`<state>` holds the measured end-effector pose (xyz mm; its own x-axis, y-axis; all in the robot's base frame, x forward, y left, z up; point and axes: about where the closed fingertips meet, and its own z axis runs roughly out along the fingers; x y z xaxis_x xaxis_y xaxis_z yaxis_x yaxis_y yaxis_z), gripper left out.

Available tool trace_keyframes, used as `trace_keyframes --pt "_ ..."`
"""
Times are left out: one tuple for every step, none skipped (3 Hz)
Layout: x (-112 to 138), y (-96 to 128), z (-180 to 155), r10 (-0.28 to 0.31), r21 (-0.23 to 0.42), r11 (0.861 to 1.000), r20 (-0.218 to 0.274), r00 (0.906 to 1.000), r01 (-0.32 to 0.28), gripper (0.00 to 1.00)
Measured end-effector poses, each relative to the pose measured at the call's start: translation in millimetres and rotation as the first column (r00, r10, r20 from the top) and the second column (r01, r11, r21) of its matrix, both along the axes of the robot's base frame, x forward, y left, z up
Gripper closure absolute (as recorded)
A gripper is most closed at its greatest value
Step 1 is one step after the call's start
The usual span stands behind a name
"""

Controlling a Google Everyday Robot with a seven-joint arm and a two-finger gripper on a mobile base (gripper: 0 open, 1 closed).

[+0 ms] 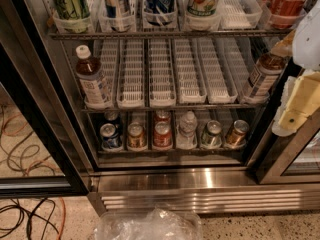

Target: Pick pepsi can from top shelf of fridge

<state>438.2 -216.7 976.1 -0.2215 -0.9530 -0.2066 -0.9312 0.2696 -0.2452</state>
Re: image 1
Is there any clear plastic bin with bag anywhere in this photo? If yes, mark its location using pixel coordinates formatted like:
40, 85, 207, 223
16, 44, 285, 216
94, 208, 203, 240

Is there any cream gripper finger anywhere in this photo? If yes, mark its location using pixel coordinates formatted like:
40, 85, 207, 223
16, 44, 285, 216
272, 70, 320, 137

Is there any right tea bottle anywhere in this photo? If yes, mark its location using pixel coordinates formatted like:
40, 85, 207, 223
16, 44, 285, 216
242, 53, 287, 99

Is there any green can top shelf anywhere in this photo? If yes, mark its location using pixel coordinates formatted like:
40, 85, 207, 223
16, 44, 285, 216
53, 0, 90, 34

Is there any blue pepsi can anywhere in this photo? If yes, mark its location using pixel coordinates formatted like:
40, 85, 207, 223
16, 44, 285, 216
145, 0, 175, 26

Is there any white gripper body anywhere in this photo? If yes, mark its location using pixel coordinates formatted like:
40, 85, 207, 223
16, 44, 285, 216
292, 0, 320, 70

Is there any left tea bottle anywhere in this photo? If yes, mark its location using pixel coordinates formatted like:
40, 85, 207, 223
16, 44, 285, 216
76, 45, 111, 109

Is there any tea bottle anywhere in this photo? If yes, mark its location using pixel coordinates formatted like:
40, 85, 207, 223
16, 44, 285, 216
76, 45, 111, 109
242, 53, 287, 99

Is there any brown can bottom shelf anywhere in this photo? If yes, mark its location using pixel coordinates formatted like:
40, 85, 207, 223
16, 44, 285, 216
127, 122, 147, 150

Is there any blue can bottom shelf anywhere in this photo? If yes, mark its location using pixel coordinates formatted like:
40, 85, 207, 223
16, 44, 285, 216
100, 123, 121, 150

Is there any glass fridge door left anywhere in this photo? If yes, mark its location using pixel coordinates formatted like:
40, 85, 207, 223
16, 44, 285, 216
0, 0, 91, 198

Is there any black cable on floor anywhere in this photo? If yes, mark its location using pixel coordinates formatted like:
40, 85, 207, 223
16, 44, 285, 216
0, 197, 60, 240

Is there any green silver can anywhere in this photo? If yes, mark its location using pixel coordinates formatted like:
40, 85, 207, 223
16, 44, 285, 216
201, 120, 222, 149

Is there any orange cable on floor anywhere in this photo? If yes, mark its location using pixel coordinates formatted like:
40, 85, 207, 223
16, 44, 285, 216
0, 112, 67, 240

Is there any orange can bottom shelf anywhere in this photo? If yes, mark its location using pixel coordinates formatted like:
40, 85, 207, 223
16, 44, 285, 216
225, 120, 249, 148

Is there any red can bottom shelf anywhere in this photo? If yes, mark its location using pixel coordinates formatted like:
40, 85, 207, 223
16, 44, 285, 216
153, 121, 172, 149

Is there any red coca-cola can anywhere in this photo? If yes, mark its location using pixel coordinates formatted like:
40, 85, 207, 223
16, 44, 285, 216
261, 0, 306, 29

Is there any steel fridge base grille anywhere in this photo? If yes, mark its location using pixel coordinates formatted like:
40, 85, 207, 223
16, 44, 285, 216
88, 168, 320, 215

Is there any silver blue slim can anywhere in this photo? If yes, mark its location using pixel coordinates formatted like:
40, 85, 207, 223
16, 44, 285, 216
104, 0, 131, 32

